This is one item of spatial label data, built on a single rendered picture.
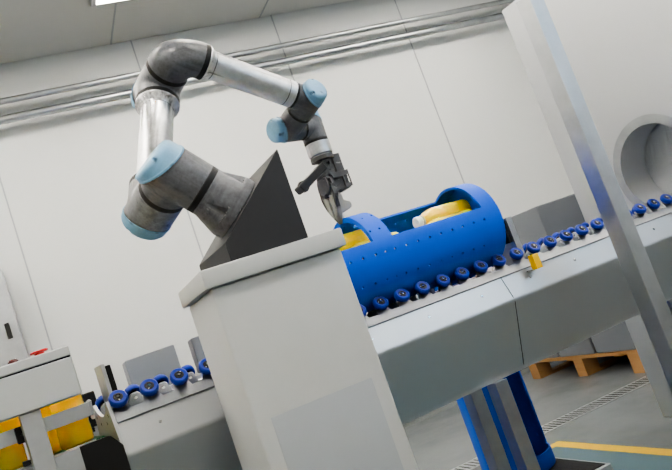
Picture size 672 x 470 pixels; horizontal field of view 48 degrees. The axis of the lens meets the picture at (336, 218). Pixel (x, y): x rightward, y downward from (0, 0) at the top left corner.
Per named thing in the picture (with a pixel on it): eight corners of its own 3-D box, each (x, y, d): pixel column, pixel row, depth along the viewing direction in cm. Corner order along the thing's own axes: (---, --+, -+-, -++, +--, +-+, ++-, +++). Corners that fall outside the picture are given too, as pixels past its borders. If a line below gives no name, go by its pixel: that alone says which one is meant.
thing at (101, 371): (125, 411, 180) (109, 361, 181) (115, 415, 179) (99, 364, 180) (118, 413, 188) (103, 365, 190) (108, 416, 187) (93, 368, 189)
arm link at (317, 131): (286, 116, 229) (306, 114, 235) (297, 149, 227) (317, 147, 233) (301, 105, 223) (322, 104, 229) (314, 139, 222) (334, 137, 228)
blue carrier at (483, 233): (520, 253, 231) (483, 169, 236) (267, 345, 188) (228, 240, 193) (469, 277, 255) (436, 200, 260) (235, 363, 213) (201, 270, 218)
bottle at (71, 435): (86, 442, 159) (61, 358, 162) (56, 453, 160) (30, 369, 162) (100, 435, 166) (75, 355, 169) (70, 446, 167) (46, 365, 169)
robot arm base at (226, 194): (262, 173, 169) (223, 149, 166) (232, 228, 162) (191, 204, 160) (242, 194, 182) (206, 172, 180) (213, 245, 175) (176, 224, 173)
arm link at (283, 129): (277, 103, 214) (305, 101, 222) (259, 129, 221) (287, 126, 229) (291, 124, 212) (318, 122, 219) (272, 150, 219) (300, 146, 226)
